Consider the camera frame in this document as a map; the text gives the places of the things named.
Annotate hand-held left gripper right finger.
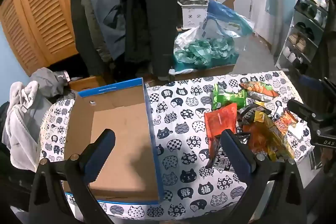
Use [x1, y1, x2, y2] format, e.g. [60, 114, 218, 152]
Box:
[219, 130, 307, 224]

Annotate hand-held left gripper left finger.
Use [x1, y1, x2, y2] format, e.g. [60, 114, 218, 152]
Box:
[28, 129, 116, 224]

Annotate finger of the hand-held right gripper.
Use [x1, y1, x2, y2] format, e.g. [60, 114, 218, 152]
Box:
[299, 74, 336, 98]
[287, 99, 328, 135]

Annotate black snack packet white label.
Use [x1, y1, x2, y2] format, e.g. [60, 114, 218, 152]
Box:
[209, 135, 238, 172]

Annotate cardboard box blue rim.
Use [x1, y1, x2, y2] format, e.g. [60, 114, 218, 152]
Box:
[62, 77, 164, 206]

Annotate red snack packet yellow edge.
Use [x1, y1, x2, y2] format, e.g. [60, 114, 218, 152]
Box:
[244, 111, 296, 162]

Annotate small black snack packet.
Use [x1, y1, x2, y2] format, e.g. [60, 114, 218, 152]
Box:
[237, 105, 272, 125]

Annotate metal shoe rack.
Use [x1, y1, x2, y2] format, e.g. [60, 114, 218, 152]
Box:
[275, 0, 329, 75]

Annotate orange and green snack packet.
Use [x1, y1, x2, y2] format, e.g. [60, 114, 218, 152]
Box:
[238, 81, 281, 103]

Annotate group of shoes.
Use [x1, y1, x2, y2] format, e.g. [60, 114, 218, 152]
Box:
[282, 0, 329, 71]

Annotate cat printed tablecloth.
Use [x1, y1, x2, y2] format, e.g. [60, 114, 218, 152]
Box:
[39, 70, 313, 219]

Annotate light grey fleece garment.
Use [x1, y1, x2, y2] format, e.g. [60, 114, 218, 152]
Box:
[2, 80, 53, 172]

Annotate grey jacket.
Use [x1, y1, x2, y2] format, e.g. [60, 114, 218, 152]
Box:
[28, 67, 70, 100]

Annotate white bag of teal bags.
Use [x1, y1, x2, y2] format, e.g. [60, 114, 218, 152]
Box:
[169, 27, 240, 75]

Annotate blue plastic bag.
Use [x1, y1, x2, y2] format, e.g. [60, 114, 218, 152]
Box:
[204, 0, 255, 39]

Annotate dark hanging coat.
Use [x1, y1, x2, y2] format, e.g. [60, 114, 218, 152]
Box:
[70, 0, 107, 76]

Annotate white patterned box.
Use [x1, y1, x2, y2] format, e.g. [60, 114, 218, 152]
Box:
[182, 4, 208, 29]

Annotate grey-blue hanging jacket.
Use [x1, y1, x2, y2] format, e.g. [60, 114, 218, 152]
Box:
[81, 0, 127, 62]

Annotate black hanging coat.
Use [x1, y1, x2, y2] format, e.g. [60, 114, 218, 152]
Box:
[125, 0, 183, 79]

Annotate wooden louvered cabinet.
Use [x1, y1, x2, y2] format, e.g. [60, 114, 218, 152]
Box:
[0, 0, 79, 76]

